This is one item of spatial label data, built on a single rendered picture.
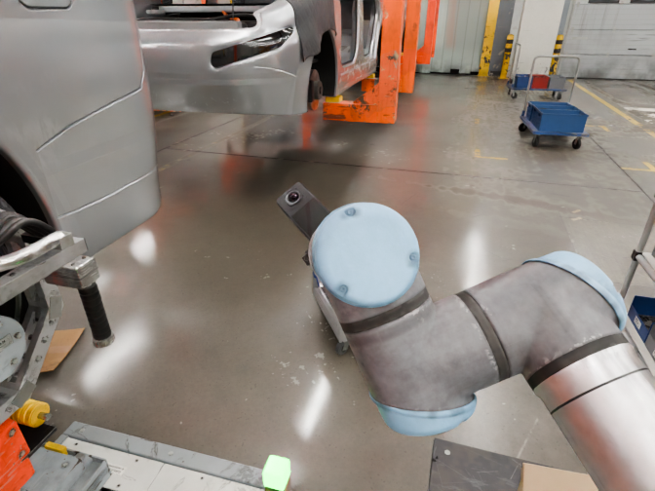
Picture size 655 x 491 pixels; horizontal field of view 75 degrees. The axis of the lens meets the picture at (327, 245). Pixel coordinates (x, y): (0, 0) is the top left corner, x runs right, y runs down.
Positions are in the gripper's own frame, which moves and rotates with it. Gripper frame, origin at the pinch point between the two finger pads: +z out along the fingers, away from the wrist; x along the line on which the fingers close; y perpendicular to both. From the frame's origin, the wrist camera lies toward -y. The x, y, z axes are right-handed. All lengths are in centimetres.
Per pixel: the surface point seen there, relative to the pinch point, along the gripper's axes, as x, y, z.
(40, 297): -58, -31, 35
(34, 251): -40, -31, 8
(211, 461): -69, 34, 73
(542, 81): 567, 45, 698
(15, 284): -45, -27, 5
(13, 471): -86, -4, 32
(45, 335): -63, -24, 36
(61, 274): -42, -27, 15
